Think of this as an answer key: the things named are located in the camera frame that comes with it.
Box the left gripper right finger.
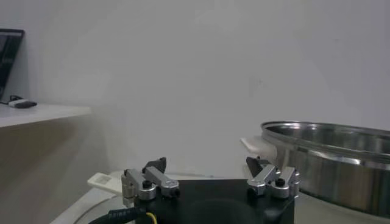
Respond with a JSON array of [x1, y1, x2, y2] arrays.
[[246, 156, 301, 200]]

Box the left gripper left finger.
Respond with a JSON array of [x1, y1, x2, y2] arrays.
[[121, 156, 181, 208]]

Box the perforated steel steamer basket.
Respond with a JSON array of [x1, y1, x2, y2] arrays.
[[261, 121, 390, 219]]

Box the white side table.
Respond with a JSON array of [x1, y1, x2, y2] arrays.
[[0, 102, 92, 128]]

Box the black laptop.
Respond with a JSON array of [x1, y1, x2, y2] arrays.
[[0, 28, 26, 100]]

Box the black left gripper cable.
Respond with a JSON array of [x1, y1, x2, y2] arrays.
[[88, 206, 147, 224]]

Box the glass lid white handle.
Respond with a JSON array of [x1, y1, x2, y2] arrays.
[[73, 172, 214, 224]]

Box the black looped thin cable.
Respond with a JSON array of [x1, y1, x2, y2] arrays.
[[0, 94, 24, 105]]

